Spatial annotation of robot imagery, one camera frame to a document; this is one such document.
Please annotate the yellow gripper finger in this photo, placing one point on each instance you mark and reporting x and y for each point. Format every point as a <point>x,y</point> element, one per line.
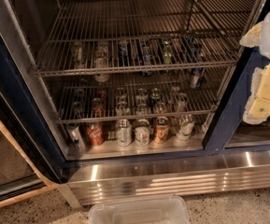
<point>257,109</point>
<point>252,38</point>

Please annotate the green soda can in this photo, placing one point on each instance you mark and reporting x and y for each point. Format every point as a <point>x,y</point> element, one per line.
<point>166,51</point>

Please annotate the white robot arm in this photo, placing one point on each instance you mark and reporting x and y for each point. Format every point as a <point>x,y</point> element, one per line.
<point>264,47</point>

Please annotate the blue striped can right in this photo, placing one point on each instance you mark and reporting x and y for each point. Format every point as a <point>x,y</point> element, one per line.
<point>196,74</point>

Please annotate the white green tilted can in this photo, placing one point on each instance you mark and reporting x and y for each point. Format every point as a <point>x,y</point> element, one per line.
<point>185,126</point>

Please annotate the orange brown can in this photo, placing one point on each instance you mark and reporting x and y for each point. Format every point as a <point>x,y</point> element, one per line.
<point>161,129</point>

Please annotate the dark blue can middle shelf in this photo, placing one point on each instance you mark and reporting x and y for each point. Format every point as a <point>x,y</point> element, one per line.
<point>123,47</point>

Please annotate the stainless steel commercial fridge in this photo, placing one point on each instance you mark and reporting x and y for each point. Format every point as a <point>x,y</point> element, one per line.
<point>223,153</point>

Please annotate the white red can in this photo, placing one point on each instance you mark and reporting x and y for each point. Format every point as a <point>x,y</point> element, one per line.
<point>142,132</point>

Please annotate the white can middle shelf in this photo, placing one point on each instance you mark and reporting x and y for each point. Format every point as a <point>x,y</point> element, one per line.
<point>100,61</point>

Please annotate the silver can middle left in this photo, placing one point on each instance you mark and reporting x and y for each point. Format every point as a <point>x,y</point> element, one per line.
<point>77,54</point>

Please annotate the red cola can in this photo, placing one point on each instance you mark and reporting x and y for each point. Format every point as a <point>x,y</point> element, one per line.
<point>95,133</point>

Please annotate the silver blue can bottom shelf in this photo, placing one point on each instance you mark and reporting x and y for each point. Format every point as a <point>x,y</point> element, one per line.
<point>75,135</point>

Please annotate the glass fridge door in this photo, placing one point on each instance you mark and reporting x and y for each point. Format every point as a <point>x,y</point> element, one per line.
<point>20,177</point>

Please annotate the clear plastic bin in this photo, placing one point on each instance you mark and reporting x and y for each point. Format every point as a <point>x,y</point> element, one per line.
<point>159,210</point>

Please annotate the upper wire fridge shelf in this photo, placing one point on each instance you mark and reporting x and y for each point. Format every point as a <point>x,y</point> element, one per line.
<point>215,24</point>

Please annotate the wire fridge shelf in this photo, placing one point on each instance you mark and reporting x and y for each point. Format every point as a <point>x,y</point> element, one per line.
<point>81,99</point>
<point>215,24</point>

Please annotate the middle wire fridge shelf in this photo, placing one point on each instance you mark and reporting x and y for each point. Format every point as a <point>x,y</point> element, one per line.
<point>81,99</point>

